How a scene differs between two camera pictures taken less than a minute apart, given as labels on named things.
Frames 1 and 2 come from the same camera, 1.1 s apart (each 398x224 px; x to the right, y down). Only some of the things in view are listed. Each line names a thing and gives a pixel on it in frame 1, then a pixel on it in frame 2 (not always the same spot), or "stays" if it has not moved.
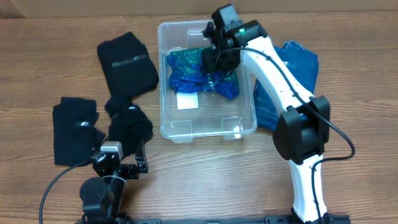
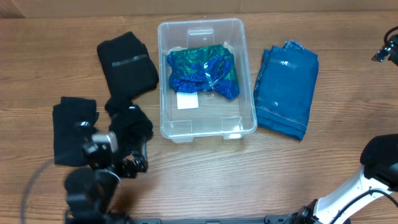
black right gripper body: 219,60 → 393,56
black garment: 74,134 stays
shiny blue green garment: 187,74 stays
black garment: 128,124 stays
